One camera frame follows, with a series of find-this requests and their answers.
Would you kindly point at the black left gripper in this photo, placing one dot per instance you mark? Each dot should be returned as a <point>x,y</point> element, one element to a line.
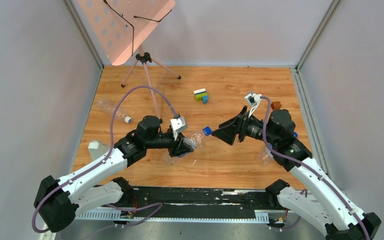
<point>177,144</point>

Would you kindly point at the white carton with cap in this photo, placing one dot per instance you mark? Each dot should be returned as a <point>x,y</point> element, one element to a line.
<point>97,149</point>

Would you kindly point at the pink music stand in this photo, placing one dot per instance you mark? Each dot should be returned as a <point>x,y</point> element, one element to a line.
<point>119,28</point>

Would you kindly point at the clear bottle white cap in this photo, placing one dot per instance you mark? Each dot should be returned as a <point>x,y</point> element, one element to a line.
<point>108,106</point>

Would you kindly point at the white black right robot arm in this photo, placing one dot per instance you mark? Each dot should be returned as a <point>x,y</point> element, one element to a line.
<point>333,213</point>

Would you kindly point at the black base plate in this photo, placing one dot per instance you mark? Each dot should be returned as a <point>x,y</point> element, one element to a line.
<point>201,203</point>

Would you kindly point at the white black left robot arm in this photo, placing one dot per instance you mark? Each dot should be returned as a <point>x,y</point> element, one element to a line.
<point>59,201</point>

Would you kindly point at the clear Pepsi bottle blue label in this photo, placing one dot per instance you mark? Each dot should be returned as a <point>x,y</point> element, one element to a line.
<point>194,140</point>

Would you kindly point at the brown small block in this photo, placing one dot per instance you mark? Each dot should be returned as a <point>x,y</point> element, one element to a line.
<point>276,105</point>

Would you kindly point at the coloured toy brick stack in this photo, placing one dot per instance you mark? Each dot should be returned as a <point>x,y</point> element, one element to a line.
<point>201,95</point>

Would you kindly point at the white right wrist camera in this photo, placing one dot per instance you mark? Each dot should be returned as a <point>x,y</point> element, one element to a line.
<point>254,100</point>

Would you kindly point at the clear bottle blue cap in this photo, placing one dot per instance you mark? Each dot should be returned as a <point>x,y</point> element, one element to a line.
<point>266,155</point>

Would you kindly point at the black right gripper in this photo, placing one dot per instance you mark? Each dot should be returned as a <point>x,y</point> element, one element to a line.
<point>227,133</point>

